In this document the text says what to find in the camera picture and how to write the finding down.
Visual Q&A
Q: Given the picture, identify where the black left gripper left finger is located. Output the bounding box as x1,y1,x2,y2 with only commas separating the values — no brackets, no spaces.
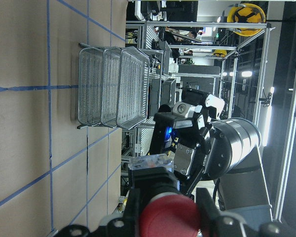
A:
122,189,141,237

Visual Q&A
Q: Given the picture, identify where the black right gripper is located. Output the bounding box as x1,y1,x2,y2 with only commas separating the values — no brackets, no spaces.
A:
172,101,233,180

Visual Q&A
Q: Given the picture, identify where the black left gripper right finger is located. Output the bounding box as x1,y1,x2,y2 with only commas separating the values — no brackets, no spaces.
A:
196,188,220,237

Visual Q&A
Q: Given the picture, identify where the red emergency stop button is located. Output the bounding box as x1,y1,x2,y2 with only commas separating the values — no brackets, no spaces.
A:
128,154,200,237

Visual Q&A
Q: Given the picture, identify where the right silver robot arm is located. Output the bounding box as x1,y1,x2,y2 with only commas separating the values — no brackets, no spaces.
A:
173,102,272,226

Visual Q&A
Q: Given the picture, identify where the yellow hard hat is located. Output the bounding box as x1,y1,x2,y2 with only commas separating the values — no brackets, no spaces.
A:
227,3,266,37

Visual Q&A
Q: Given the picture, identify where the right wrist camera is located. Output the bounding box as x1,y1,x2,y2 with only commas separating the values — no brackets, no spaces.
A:
181,87,225,119

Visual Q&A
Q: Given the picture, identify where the wire mesh shelf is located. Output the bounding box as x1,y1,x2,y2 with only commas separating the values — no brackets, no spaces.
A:
77,44,149,129

